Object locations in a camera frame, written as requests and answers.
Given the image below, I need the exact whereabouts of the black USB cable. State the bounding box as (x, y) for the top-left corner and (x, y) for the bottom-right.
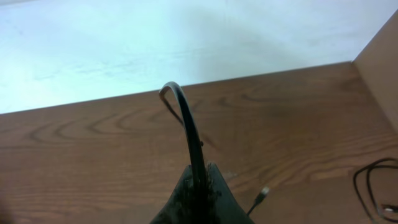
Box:
(247, 157), (398, 223)
(158, 81), (220, 190)

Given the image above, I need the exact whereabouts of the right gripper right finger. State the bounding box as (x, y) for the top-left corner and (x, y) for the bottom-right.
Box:
(203, 162), (254, 224)

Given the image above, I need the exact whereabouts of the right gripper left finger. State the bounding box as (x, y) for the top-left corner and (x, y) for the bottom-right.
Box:
(150, 165), (195, 224)

